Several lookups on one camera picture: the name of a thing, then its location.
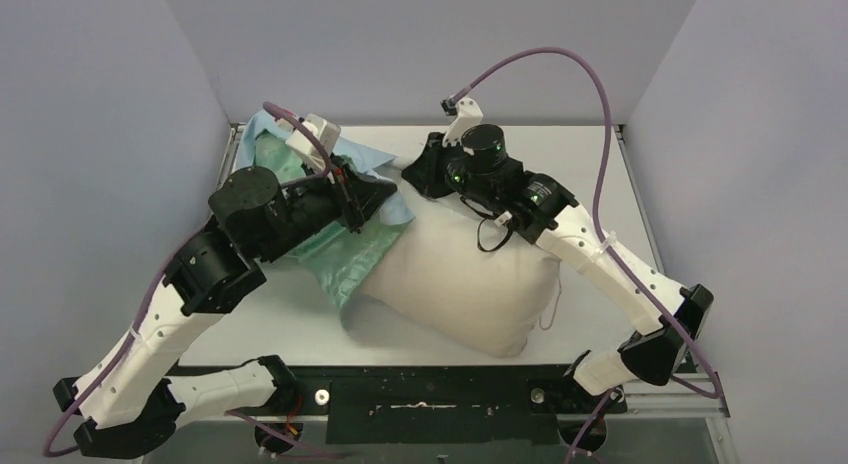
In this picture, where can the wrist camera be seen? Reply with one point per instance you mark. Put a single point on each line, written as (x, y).
(465, 114)
(316, 146)

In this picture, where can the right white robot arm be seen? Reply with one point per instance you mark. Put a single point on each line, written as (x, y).
(664, 313)

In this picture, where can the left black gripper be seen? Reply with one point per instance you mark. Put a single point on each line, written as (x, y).
(353, 200)

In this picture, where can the white pillow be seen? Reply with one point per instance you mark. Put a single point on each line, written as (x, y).
(443, 279)

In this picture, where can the aluminium frame rail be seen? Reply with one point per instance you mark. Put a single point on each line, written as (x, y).
(172, 167)

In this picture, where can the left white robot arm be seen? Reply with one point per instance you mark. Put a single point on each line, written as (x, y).
(131, 402)

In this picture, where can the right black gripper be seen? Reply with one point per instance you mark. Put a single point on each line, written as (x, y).
(425, 173)

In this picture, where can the green and blue pillowcase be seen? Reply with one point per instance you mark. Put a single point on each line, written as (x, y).
(338, 259)

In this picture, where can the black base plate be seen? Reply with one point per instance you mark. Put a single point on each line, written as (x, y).
(441, 405)

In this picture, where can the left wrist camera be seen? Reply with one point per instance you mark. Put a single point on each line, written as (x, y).
(316, 146)

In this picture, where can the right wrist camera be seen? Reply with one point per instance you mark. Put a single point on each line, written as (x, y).
(465, 114)

